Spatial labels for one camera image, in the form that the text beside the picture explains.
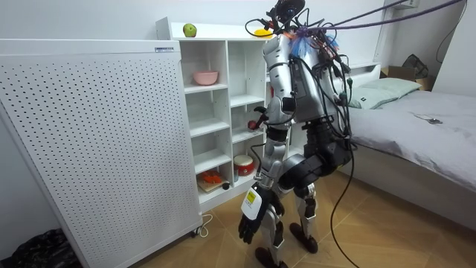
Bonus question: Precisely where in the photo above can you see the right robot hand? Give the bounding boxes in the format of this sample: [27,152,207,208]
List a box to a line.
[251,105,269,131]

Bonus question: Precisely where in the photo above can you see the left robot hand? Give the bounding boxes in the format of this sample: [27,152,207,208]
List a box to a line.
[237,184,286,245]

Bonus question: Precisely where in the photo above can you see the red and white drum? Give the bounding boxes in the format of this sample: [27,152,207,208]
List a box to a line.
[233,154,256,177]

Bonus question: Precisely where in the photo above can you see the wooden cutting board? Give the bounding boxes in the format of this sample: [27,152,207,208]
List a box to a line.
[196,170,230,194]

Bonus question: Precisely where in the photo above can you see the orange toy food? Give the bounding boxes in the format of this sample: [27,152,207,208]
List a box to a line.
[202,170,223,185]

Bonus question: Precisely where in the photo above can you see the white shelf unit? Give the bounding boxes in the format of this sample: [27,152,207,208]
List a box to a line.
[155,16,309,214]

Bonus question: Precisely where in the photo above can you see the robot body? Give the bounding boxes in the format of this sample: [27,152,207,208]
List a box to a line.
[244,0,354,150]

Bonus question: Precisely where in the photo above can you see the robot legs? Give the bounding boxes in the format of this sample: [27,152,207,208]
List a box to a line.
[254,122,354,268]

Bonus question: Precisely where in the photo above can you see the pink bowl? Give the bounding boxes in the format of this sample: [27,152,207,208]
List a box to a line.
[192,71,219,86]

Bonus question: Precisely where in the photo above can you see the light green pillow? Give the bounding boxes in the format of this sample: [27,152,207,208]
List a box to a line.
[359,77,423,100]
[348,86,399,110]

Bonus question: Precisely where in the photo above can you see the green apple soft toy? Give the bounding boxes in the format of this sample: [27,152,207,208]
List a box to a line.
[182,22,198,38]

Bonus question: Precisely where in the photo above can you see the cardboard box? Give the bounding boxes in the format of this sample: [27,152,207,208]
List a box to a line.
[379,65,436,92]

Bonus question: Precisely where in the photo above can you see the grey bed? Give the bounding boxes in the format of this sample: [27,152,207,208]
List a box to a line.
[338,62,476,232]

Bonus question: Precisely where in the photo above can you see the white perforated panel cabinet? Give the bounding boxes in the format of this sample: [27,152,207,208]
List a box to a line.
[0,38,204,268]

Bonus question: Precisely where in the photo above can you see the dark bag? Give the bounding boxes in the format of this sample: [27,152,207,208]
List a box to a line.
[401,54,430,80]

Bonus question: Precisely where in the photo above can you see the black plastic bag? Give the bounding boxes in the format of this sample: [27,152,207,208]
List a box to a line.
[0,228,83,268]

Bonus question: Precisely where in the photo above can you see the white power cable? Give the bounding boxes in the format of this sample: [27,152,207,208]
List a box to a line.
[194,214,214,239]

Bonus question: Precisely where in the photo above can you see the black floor cable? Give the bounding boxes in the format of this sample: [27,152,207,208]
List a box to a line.
[329,147,361,268]

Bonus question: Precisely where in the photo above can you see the cable bundle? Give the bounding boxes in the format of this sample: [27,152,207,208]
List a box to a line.
[288,0,466,59]

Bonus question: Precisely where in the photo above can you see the black wall cable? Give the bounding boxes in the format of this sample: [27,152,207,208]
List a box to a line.
[435,0,469,64]

